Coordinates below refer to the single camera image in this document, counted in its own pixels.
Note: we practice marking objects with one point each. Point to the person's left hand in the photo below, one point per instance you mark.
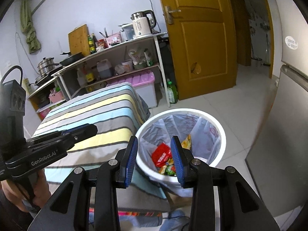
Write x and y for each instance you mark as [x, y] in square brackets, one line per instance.
[40, 188]

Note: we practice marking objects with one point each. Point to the pink lidded storage box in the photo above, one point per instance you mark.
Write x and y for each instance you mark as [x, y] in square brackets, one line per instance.
[143, 83]

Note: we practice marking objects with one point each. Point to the dark liquid plastic jug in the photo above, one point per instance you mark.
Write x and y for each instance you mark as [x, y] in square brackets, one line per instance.
[104, 69]

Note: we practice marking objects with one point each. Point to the black induction cooker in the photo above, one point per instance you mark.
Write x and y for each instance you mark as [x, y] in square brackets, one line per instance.
[47, 77]

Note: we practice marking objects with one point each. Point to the wooden cutting board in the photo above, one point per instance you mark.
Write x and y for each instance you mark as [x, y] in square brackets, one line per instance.
[78, 41]

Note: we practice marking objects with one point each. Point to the yellow chips bag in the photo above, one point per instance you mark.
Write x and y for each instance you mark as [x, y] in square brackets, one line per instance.
[187, 143]

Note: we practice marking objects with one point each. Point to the pink utensil holder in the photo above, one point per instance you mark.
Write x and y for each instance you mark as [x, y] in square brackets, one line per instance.
[114, 39]

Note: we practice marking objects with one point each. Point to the green snack bag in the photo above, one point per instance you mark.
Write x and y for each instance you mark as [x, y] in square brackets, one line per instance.
[168, 170]

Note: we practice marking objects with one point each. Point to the dark sauce bottle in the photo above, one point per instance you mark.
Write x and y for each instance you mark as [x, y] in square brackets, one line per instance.
[94, 40]

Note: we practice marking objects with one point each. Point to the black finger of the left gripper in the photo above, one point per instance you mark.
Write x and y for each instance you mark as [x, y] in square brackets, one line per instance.
[91, 132]

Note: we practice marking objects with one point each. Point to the white metal shelf rack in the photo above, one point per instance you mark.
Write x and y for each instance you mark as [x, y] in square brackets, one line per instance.
[137, 61]

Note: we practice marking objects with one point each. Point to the black frying pan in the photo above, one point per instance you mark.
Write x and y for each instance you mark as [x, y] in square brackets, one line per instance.
[71, 58]

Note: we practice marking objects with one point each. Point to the pink plastic basket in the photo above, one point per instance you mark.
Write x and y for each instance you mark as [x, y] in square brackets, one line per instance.
[56, 95]

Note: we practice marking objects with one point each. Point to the white electric kettle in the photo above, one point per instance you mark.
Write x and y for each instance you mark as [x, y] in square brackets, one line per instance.
[143, 22]

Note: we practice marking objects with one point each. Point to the grey refrigerator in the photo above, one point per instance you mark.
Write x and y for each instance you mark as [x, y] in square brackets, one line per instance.
[278, 159]

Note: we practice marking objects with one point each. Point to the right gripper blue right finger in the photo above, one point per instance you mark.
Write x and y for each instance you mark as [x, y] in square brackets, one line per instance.
[181, 158]

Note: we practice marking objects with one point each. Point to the stainless steel steamer pot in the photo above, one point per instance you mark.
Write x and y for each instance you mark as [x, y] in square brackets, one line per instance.
[46, 65]

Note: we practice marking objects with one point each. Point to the yellow label oil bottle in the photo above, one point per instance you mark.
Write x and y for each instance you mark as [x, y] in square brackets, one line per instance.
[89, 75]

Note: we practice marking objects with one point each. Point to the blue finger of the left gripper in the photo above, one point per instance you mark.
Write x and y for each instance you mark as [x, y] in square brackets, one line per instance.
[76, 131]

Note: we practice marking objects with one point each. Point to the clear plastic container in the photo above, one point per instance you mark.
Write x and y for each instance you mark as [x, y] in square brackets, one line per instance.
[128, 31]

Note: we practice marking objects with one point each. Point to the yellow wooden door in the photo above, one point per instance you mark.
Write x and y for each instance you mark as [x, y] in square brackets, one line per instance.
[203, 45]

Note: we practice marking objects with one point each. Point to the green hanging cloth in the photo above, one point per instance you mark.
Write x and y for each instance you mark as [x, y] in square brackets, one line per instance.
[28, 28]

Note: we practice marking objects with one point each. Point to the green sauce bottle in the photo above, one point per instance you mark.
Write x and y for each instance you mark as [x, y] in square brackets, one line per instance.
[91, 45]

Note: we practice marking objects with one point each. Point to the white round trash bin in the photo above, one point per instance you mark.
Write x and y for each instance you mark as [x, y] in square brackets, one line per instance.
[170, 182]

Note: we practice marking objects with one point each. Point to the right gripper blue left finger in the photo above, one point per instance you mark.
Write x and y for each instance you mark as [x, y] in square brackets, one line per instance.
[127, 163]

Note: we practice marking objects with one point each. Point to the striped tablecloth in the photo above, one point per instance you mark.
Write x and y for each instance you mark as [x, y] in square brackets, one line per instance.
[118, 112]

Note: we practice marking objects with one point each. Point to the white plastic bin liner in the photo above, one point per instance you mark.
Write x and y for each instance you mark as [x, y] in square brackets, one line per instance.
[208, 136]

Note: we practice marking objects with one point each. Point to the green detergent bottle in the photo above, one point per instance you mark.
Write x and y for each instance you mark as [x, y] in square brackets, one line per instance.
[172, 92]

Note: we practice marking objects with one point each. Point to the red snack packet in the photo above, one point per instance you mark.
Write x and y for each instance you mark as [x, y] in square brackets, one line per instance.
[161, 155]

